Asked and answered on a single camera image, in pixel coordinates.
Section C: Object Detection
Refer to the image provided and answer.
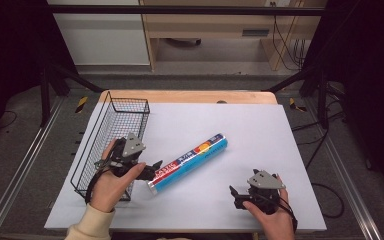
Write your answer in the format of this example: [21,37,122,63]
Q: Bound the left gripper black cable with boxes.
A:
[84,159,114,205]

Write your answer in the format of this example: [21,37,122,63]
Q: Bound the blue and red wrap roll box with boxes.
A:
[147,133,229,196]

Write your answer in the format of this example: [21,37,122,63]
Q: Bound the person's right hand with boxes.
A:
[242,174,296,240]

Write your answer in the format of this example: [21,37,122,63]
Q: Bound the person's left hand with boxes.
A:
[89,138,147,214]

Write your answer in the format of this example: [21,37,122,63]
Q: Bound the aluminium floor rail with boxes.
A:
[0,95,65,240]
[303,99,384,240]

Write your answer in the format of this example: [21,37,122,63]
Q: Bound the thin black floor cable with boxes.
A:
[0,109,18,131]

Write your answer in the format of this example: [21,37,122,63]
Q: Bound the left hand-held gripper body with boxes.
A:
[110,132,148,178]

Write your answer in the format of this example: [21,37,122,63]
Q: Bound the black wire mesh basket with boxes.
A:
[70,91,151,202]

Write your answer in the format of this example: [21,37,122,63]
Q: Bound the black horizontal frame bar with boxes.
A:
[46,4,328,17]

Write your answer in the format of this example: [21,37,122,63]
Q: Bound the white cabinet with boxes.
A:
[46,0,151,66]

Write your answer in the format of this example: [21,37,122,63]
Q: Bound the black curtain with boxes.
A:
[301,0,384,204]
[0,0,78,151]

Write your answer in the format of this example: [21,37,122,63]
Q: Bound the light wooden desk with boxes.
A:
[139,0,328,72]

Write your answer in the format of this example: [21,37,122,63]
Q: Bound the black metal stand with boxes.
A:
[39,62,105,128]
[265,64,331,130]

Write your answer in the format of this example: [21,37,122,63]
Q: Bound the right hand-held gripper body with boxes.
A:
[243,168,287,215]

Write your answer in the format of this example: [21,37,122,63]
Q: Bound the yellow and black tape piece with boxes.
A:
[75,96,89,114]
[288,97,308,113]

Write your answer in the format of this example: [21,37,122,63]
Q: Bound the hanging black desk cables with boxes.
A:
[270,1,308,71]

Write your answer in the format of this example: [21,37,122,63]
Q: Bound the white table mat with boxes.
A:
[44,101,328,233]

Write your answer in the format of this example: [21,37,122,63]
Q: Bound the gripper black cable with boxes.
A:
[273,194,299,233]
[84,159,114,205]

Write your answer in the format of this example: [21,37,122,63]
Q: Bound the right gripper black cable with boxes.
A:
[273,194,299,233]

